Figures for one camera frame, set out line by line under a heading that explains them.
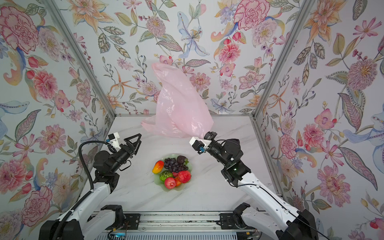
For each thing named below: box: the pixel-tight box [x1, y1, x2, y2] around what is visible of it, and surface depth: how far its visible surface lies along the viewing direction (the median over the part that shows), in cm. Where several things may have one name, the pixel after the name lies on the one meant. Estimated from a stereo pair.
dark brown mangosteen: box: [176, 155, 189, 165], surface depth 88 cm
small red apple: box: [164, 177, 176, 190], surface depth 80 cm
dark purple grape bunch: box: [164, 157, 189, 173], surface depth 86 cm
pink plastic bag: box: [141, 62, 215, 139], surface depth 63 cm
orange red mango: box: [174, 176, 182, 187], surface depth 83 cm
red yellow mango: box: [152, 160, 165, 174], surface depth 86 cm
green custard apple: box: [159, 170, 174, 182], surface depth 85 cm
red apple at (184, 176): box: [178, 170, 192, 184], surface depth 82 cm
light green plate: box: [154, 154, 193, 192], surface depth 86 cm
